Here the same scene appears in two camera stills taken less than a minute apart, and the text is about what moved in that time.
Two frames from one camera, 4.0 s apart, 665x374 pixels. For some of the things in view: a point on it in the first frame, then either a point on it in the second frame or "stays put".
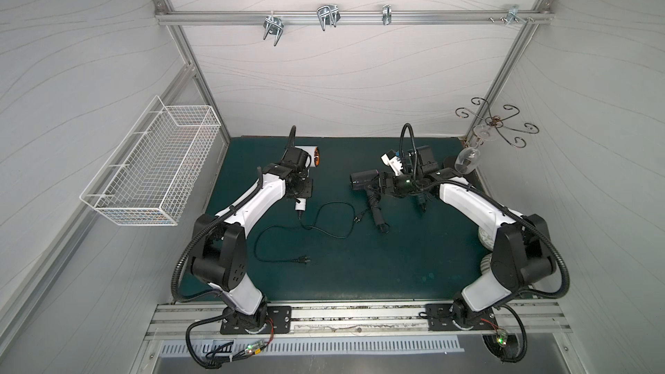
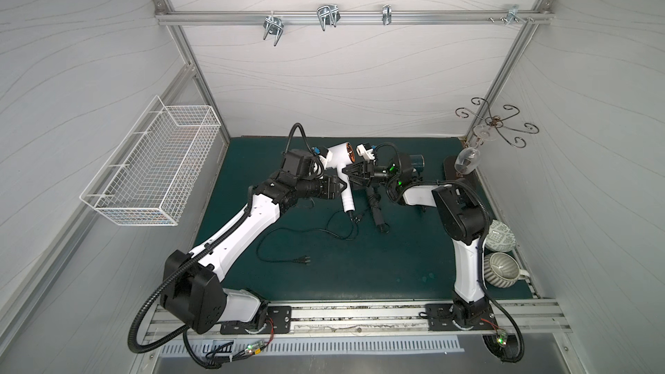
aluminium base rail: (171, 320) stays put
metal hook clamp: (273, 25) stays put
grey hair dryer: (368, 181) stays put
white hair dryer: (315, 156) -> (341, 157)
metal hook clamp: (328, 15) stays put
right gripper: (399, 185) -> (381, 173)
